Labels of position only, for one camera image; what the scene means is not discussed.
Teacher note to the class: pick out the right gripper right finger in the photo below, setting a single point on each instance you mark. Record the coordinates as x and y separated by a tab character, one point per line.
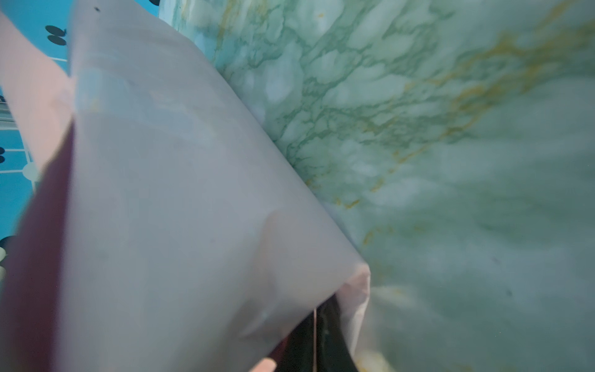
332	354

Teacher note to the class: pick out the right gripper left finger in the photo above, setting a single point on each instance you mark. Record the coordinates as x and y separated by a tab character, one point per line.
299	351

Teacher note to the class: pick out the purple wrapping paper sheet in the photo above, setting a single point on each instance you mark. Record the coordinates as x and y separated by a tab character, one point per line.
168	232

